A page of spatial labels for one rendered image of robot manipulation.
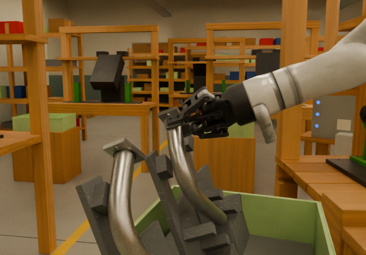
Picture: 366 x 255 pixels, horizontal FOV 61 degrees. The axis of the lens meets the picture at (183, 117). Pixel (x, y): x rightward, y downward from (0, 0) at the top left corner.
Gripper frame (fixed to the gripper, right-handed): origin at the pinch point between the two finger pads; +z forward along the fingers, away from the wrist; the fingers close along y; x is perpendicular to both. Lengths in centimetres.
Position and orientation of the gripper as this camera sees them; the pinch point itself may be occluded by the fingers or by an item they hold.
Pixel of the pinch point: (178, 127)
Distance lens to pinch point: 59.4
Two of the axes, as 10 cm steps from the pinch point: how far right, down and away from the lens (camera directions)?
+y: -3.8, -5.5, -7.4
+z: -9.1, 3.4, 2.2
